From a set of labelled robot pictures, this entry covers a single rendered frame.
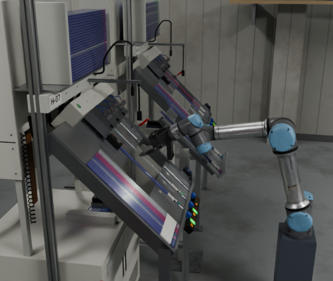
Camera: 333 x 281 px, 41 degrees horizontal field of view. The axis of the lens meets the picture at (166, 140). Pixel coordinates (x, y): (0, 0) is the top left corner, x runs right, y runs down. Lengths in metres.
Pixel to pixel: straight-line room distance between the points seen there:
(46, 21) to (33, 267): 1.08
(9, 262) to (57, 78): 0.88
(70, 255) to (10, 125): 0.65
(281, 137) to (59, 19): 1.07
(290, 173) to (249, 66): 3.37
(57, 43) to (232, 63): 3.76
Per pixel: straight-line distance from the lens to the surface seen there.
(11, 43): 1.85
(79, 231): 2.29
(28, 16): 1.71
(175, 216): 2.14
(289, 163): 2.12
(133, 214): 1.85
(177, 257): 3.15
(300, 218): 2.20
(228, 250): 3.27
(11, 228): 2.40
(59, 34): 1.83
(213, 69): 5.43
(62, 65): 1.85
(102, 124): 2.08
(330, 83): 5.49
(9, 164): 1.96
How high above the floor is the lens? 1.77
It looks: 19 degrees down
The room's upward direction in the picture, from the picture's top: straight up
